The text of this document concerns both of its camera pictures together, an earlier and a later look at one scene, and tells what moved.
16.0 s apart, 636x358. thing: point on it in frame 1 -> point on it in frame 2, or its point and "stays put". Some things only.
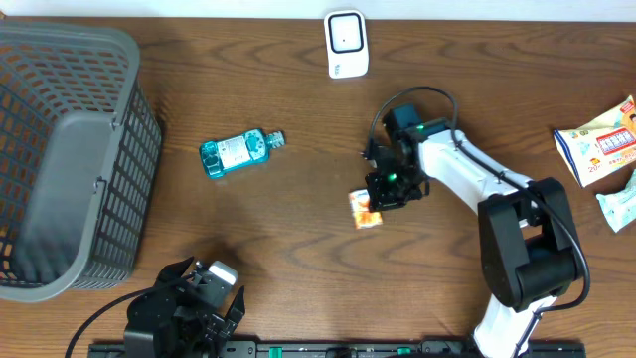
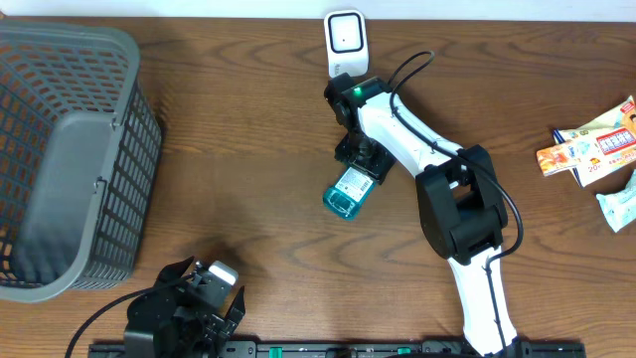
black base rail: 465,349 stays put
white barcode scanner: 346,44 stays put
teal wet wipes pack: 620,208 stays put
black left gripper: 223,324 stays put
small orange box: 363,216 -> 556,158
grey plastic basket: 80,151 stays put
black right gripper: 379,200 -> 376,168
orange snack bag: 594,150 stays put
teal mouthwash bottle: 222,154 -> 349,194
